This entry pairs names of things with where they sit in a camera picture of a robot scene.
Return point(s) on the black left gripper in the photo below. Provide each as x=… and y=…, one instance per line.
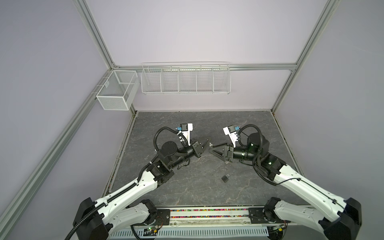
x=199, y=149

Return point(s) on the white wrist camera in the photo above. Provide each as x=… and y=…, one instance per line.
x=186, y=129
x=231, y=131

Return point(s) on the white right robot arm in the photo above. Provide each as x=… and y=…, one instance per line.
x=336, y=218

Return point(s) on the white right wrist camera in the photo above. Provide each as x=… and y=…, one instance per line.
x=231, y=131

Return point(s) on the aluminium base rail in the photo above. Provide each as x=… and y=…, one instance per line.
x=206, y=223

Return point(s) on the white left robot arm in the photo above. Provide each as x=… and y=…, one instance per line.
x=97, y=220

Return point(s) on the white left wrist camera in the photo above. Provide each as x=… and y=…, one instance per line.
x=186, y=129

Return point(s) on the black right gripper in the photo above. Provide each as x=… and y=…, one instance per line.
x=228, y=154

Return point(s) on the long white wire basket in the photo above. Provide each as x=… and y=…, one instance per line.
x=186, y=78

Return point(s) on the white mesh box basket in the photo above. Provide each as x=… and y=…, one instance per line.
x=119, y=90

